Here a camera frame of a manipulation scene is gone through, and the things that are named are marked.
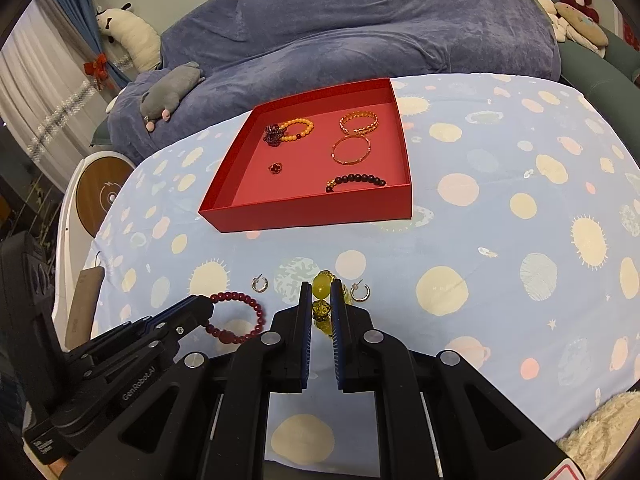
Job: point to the white fluffy rug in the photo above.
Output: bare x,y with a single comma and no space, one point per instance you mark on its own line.
610,430

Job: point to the red ribbon bow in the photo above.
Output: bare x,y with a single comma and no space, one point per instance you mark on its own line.
96,67

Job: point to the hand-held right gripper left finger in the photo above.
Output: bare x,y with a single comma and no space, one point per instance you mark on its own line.
303,335

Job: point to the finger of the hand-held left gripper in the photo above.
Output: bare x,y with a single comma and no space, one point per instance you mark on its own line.
187,312
110,339

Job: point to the small white plush toy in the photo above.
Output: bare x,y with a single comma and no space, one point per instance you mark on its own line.
547,10

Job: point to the red cardboard box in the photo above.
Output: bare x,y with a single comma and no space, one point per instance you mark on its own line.
300,212

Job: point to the grey plush mouse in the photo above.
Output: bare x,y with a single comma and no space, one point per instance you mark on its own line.
170,90

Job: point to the blue-grey plush blanket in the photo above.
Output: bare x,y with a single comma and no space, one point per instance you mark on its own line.
375,25

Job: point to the blue curtain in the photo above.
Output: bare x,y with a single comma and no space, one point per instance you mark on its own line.
75,5

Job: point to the silver hoop earring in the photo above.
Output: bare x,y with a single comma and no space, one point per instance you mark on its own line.
260,287
361,296

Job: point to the green sofa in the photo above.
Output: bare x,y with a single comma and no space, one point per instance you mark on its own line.
610,70

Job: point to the thin gold bangle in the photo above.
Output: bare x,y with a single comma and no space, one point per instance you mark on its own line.
345,162

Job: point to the purple beaded flower ornament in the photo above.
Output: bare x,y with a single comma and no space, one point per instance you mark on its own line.
273,134

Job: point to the red wall poster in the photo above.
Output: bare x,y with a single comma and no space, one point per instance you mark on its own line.
631,35

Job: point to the beige cookie plush cushion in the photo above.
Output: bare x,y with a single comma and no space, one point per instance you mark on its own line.
582,25

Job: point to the white long plush toy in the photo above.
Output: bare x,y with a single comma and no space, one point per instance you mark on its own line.
132,35

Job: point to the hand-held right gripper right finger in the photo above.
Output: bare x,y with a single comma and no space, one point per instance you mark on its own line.
339,335

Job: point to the brown paper tag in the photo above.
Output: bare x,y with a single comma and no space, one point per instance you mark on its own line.
85,305

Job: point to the white sheer curtain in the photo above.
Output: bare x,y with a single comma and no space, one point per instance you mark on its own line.
35,85

